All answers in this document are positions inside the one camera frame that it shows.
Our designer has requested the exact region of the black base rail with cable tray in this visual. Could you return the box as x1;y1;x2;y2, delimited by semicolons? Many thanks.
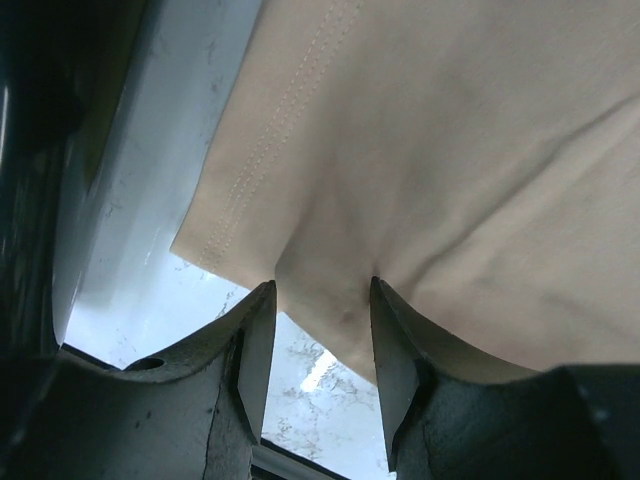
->
249;434;401;480

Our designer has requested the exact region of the beige t shirt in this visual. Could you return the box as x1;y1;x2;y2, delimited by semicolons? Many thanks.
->
172;1;639;381

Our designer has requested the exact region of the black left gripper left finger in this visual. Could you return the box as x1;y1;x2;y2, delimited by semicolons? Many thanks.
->
1;281;277;479

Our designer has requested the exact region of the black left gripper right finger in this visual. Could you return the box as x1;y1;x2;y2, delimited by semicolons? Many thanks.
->
369;278;639;479

